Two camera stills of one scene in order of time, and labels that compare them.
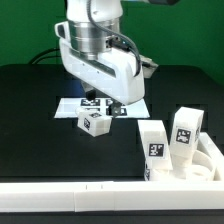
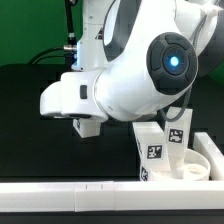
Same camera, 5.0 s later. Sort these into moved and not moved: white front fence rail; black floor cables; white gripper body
Moved: white gripper body
Not moved: white front fence rail; black floor cables
